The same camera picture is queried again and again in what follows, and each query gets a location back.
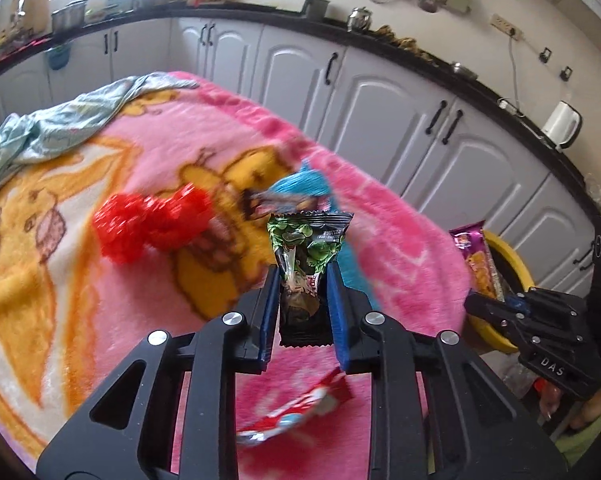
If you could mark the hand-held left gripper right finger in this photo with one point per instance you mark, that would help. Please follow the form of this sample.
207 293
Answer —
336 310

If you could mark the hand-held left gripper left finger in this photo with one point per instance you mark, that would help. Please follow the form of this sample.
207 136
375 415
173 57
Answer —
268 310

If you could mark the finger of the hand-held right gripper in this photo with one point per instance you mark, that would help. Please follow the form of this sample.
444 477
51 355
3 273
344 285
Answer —
485 310
530 300

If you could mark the yellow rimmed bucket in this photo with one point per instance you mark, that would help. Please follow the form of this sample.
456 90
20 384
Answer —
518 265

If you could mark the purple snack packet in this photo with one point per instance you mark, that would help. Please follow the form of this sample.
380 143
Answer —
475 260

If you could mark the green snack packet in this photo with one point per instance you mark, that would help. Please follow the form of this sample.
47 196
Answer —
305 245

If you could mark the person's right hand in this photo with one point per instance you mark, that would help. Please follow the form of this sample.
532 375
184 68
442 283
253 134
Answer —
550 402

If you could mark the pink printed blanket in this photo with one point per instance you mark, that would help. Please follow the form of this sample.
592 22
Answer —
405 240

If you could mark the red and white packet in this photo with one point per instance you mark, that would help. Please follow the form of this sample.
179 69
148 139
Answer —
285 412

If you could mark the yellow green garment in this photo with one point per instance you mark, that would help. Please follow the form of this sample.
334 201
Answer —
590 452

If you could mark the clear plastic bag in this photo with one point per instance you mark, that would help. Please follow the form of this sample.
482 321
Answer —
598 192

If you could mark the blue snack packet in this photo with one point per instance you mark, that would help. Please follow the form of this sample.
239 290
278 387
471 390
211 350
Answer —
300 185

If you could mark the red shiny snack packet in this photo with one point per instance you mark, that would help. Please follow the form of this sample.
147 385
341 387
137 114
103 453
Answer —
145 225

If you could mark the white electric kettle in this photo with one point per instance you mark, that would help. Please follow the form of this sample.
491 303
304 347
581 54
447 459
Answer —
560 125

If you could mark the white charger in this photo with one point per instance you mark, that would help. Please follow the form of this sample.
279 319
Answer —
508 105

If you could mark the white base cabinet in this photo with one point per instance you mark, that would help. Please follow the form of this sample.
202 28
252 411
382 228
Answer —
380 110

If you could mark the steel bowl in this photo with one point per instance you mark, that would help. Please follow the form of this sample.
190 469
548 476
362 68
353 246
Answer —
463 69

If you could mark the pile of ginger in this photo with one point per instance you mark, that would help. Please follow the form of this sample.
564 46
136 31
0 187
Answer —
405 42

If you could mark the beige power strip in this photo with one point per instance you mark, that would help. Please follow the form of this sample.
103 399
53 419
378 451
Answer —
503 24

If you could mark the light blue cloth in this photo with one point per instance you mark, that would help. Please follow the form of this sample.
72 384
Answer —
55 125

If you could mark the steel teapot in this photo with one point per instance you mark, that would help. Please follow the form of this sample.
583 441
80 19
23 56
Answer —
360 17

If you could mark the dark metal pot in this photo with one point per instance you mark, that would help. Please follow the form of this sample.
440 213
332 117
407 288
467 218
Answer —
315 7

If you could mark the blue hanging holder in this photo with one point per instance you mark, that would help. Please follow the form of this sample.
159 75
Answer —
59 56

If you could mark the steel cooking pot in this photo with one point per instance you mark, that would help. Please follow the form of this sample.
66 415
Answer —
68 16

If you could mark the beige board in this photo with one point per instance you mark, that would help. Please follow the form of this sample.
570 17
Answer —
30 5

